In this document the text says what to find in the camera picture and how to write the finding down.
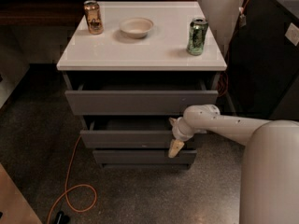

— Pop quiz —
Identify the white paper bowl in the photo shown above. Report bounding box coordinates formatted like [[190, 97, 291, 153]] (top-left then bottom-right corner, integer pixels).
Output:
[[120, 18, 153, 39]]

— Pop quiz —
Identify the grey drawer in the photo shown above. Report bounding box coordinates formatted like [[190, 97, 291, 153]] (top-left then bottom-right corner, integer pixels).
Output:
[[79, 119, 207, 149], [65, 90, 218, 116], [93, 149, 197, 164]]

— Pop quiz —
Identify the orange soda can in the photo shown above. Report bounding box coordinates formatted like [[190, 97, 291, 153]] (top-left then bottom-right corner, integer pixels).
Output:
[[83, 0, 104, 35]]

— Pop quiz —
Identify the green soda can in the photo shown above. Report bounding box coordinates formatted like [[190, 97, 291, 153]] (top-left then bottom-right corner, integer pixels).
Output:
[[187, 17, 208, 56]]

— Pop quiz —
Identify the grey bottom drawer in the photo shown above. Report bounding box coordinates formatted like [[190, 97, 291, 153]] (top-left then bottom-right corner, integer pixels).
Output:
[[93, 149, 197, 164]]

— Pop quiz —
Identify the black plug on floor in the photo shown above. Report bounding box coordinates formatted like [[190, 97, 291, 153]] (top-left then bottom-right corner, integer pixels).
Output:
[[53, 211, 70, 224]]

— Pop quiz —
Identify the dark cabinet on right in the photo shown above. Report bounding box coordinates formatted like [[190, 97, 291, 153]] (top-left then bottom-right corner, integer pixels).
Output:
[[227, 0, 299, 120]]

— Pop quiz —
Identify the white top grey cabinet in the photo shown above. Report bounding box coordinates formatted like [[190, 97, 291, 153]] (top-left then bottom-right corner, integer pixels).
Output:
[[57, 2, 226, 169]]

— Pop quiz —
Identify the grey top drawer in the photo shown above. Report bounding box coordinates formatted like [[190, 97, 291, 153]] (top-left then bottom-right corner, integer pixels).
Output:
[[65, 90, 218, 116]]

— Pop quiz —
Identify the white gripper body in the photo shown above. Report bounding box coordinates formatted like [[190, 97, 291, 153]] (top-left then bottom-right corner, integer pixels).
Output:
[[172, 117, 195, 142]]

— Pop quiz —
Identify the light wooden panel corner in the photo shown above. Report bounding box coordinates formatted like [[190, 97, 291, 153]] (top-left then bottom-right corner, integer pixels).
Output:
[[0, 164, 42, 224]]

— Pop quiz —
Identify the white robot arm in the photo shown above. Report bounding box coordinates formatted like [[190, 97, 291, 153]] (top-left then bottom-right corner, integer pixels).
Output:
[[168, 105, 299, 224]]

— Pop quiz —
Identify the orange extension cable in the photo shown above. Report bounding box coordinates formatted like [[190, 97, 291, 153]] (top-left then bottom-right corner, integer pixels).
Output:
[[46, 135, 98, 224]]

